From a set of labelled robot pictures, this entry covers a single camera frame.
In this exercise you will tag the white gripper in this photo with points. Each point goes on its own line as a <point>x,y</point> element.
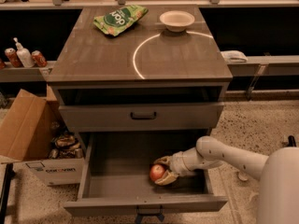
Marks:
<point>177,165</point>

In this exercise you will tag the red apple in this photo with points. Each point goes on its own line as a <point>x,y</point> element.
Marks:
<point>156,172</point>

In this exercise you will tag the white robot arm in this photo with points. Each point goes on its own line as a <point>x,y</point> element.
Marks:
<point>277,173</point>

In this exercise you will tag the open grey middle drawer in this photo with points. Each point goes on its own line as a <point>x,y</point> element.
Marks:
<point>116,177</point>

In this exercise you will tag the closed grey top drawer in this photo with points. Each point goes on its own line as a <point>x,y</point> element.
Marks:
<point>114,118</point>

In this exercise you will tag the grey drawer cabinet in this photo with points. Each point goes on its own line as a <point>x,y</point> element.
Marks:
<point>146,64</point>

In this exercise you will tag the snack packets in box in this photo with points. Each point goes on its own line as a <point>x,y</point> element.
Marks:
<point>65,146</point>

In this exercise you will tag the white paper bowl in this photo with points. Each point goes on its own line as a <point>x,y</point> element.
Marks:
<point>177,21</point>

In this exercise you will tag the brown cardboard box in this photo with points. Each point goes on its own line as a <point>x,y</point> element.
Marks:
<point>26,134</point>

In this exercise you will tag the green chip bag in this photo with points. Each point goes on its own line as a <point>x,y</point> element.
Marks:
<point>119,20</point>

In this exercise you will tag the right red soda can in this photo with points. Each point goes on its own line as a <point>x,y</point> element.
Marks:
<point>39,58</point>

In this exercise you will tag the red soda can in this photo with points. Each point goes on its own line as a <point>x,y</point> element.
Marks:
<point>13,57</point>
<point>39,58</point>

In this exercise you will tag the white pump bottle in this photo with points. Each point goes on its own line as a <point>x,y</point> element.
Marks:
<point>24,54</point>

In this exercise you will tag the left red soda can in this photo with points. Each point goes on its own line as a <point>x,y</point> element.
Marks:
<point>13,57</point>

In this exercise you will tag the black drawer handle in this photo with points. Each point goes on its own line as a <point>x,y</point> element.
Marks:
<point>143,116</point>

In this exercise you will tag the black post right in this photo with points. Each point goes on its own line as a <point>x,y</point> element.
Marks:
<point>291,141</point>

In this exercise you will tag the black post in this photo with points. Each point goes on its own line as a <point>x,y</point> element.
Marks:
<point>9,173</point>
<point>291,141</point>

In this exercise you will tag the black post left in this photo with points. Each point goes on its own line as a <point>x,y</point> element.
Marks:
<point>9,173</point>

